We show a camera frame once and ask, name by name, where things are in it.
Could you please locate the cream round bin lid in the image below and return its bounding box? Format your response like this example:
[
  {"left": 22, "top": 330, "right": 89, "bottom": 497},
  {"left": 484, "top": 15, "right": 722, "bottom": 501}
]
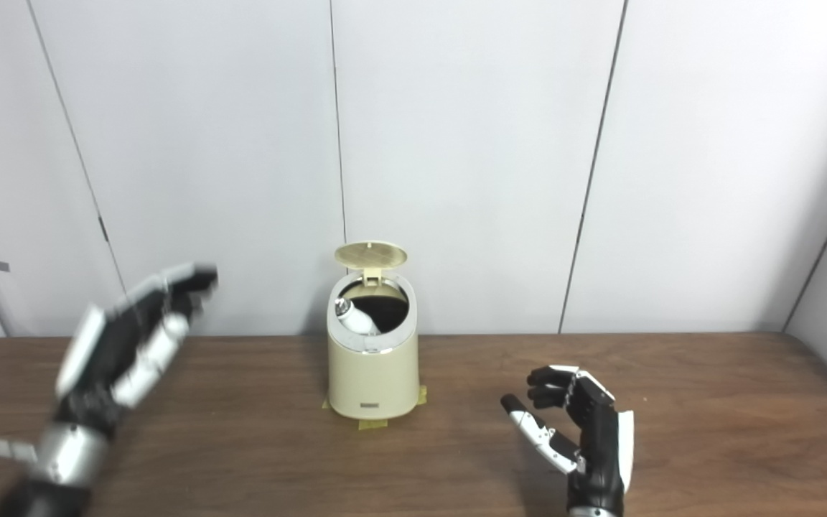
[{"left": 333, "top": 241, "right": 408, "bottom": 288}]

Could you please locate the small white plastic bottle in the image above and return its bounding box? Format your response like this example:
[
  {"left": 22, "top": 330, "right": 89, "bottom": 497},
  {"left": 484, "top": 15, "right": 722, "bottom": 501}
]
[{"left": 335, "top": 299, "right": 382, "bottom": 337}]

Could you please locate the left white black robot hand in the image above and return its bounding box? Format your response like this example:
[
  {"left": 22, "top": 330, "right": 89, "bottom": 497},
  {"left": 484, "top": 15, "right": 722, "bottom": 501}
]
[{"left": 55, "top": 263, "right": 219, "bottom": 439}]

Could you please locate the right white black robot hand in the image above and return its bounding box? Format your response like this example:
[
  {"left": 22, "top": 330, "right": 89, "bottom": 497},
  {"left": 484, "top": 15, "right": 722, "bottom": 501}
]
[{"left": 500, "top": 365, "right": 635, "bottom": 514}]

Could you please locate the cream-colored bin body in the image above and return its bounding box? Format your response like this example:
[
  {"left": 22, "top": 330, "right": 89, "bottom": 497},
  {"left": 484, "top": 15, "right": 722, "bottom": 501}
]
[{"left": 326, "top": 271, "right": 420, "bottom": 421}]

